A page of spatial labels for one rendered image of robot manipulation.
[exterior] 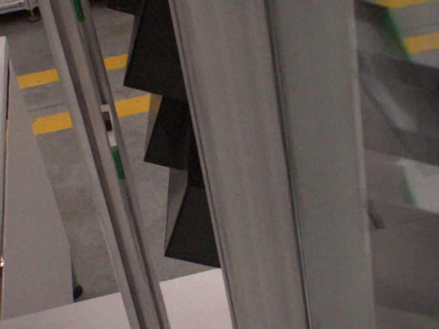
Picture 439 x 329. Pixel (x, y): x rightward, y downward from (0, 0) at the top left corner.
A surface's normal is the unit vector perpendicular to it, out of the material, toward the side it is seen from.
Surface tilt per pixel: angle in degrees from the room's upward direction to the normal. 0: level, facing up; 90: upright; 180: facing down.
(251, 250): 90
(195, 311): 0
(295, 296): 90
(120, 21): 0
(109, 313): 0
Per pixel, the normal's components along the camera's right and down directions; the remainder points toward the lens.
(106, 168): 0.18, 0.52
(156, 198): -0.15, -0.82
